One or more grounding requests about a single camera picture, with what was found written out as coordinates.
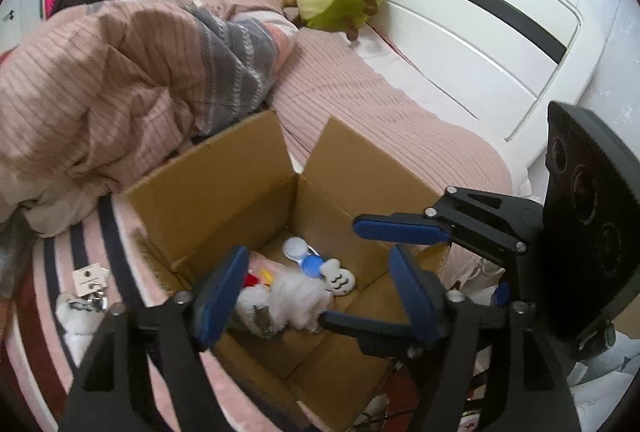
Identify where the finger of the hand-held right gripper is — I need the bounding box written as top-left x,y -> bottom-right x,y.
319,309 -> 427,360
352,186 -> 548,265

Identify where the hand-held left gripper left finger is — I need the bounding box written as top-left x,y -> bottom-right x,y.
59,246 -> 250,432

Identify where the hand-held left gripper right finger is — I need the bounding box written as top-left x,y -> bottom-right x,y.
389,245 -> 584,432

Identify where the white plush with red bow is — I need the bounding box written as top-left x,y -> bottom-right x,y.
235,259 -> 357,338

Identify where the white and blue lens case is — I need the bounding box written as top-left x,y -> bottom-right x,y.
281,236 -> 325,282

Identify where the brown cardboard box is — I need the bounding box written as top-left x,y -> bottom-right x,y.
124,109 -> 452,432

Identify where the pink and yellow packet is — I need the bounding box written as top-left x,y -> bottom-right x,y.
247,252 -> 292,287

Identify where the grey cloth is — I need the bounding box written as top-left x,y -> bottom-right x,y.
570,329 -> 640,432

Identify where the white bed headboard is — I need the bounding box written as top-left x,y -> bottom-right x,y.
240,0 -> 607,204

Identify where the patchwork striped quilt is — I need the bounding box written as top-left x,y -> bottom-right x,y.
0,0 -> 301,239

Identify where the white fluffy plush keychain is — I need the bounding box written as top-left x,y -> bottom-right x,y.
54,265 -> 111,363

